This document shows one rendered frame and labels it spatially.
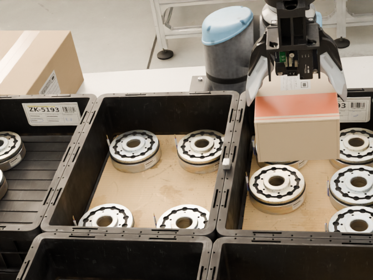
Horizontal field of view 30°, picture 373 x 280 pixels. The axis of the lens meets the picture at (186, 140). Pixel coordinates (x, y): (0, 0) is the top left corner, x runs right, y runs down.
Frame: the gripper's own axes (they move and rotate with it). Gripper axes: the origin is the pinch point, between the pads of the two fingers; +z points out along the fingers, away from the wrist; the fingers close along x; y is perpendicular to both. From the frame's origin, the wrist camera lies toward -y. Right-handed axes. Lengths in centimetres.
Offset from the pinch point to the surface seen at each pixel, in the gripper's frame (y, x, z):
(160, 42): -194, -64, 103
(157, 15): -195, -64, 89
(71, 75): -64, -60, 35
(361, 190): -4.1, 10.4, 23.0
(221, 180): -0.8, -13.3, 16.7
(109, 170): -16.0, -38.4, 26.9
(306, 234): 12.2, 0.6, 16.6
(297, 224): 0.2, -0.9, 26.7
